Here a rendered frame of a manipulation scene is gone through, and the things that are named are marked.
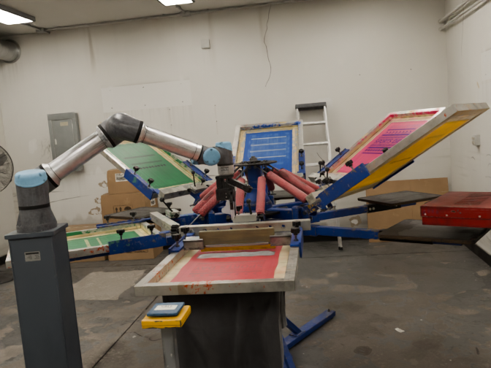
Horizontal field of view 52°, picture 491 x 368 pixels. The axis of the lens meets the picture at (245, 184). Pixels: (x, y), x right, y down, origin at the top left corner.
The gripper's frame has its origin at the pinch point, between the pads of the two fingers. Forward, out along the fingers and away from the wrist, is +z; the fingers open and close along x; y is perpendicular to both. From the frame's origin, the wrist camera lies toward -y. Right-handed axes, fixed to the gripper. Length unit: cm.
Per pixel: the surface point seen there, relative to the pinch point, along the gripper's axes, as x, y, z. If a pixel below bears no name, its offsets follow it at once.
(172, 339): 78, 12, 26
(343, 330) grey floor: -131, -53, 111
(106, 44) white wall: -415, 212, -170
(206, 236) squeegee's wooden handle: 1.1, 14.1, 8.2
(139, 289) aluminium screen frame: 59, 28, 15
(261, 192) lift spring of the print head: -56, -8, -4
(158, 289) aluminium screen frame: 59, 21, 15
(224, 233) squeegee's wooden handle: 1.3, 5.2, 7.3
